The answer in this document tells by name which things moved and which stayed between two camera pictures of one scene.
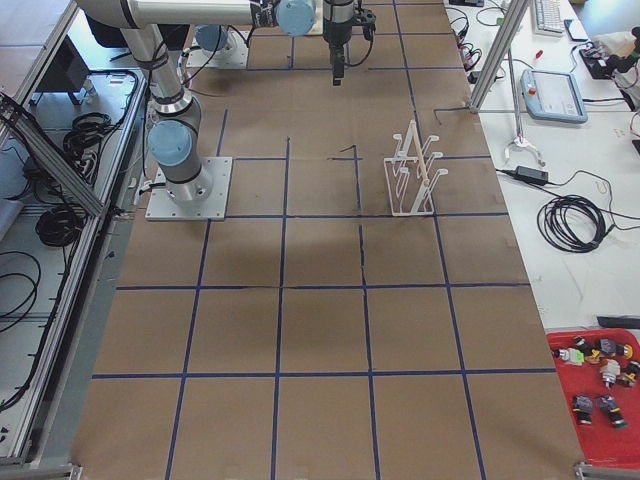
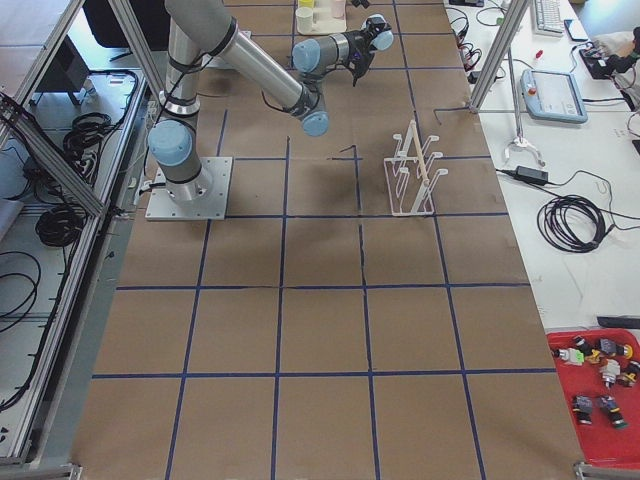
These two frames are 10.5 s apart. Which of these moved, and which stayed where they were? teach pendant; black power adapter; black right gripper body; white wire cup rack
Moved: black right gripper body
Stayed: teach pendant; white wire cup rack; black power adapter
